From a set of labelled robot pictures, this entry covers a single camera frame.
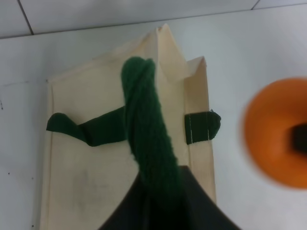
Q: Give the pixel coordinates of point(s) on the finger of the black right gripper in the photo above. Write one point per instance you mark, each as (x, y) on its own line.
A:
(299, 138)

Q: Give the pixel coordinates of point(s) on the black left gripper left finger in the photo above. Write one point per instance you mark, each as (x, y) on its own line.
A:
(134, 211)

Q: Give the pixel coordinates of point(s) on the white linen bag green handles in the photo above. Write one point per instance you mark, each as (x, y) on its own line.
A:
(83, 185)

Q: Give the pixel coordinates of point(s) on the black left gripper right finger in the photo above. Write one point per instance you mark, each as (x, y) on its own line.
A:
(196, 212)

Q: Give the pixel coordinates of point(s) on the orange fruit with stem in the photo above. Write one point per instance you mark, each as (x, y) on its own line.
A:
(267, 130)

